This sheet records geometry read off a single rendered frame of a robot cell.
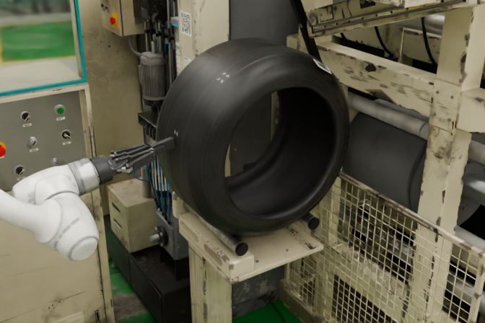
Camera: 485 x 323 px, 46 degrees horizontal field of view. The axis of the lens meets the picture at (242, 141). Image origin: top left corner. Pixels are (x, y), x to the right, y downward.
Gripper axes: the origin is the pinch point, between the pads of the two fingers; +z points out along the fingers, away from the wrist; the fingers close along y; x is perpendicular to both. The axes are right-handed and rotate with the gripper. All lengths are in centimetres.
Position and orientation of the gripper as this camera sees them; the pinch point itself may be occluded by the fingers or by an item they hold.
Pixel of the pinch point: (162, 145)
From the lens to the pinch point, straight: 163.4
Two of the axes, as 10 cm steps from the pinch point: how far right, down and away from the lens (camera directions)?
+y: -5.3, -3.3, 7.8
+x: 1.2, 8.8, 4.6
